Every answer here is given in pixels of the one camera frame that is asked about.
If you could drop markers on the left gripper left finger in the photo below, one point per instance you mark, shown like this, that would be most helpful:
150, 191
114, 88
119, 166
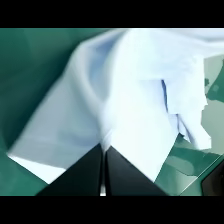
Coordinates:
81, 180

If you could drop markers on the light blue shirt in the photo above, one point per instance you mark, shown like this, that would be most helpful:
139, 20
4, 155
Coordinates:
133, 100

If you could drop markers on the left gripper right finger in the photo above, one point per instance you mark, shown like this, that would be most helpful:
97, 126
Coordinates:
128, 180

